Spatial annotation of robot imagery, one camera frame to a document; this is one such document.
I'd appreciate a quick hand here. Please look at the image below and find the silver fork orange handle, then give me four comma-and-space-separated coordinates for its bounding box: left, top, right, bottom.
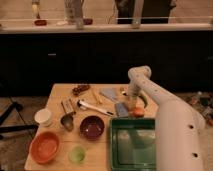
120, 87, 128, 96

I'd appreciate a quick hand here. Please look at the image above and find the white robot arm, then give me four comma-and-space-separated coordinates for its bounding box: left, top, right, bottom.
128, 66, 205, 171

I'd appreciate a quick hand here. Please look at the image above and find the green plastic cup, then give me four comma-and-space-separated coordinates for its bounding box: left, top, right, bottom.
68, 146, 86, 164

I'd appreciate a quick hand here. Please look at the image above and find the white cup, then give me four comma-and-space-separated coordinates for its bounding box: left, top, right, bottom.
34, 108, 52, 127

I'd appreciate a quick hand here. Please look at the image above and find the orange round fruit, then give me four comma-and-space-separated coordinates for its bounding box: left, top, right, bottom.
132, 107, 145, 117

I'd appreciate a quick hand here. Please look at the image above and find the blue sponge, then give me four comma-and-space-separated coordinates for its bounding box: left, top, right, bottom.
115, 103, 129, 117

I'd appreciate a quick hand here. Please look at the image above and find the grey blue cloth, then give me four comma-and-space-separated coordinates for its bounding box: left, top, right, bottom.
100, 88, 117, 102

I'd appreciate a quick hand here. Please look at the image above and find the green plastic tray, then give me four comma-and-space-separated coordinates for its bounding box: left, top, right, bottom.
109, 118, 157, 171

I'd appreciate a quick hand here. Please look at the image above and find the yellow banana toy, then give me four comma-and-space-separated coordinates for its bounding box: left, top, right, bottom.
91, 89, 102, 104

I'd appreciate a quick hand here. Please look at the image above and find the dark purple bowl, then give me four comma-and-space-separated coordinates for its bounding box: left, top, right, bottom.
80, 115, 105, 140

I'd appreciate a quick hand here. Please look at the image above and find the dark red grapes bunch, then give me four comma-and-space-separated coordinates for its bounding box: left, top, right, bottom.
72, 84, 90, 96

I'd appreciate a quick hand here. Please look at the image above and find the small cardboard box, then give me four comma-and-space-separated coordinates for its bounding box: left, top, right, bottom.
61, 99, 75, 115

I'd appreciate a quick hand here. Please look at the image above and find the orange bowl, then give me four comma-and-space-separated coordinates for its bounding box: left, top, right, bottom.
29, 131, 60, 164

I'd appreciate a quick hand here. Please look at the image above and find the black tripod stand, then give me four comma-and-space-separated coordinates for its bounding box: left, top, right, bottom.
0, 83, 39, 141

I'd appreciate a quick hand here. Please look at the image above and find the red bowl on shelf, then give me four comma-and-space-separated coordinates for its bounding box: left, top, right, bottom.
34, 20, 47, 26

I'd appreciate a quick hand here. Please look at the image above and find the white bottle on shelf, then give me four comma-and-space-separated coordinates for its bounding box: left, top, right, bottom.
32, 0, 40, 19

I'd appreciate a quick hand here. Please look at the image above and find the white handled spatula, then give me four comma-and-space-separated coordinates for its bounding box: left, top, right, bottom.
77, 100, 114, 116

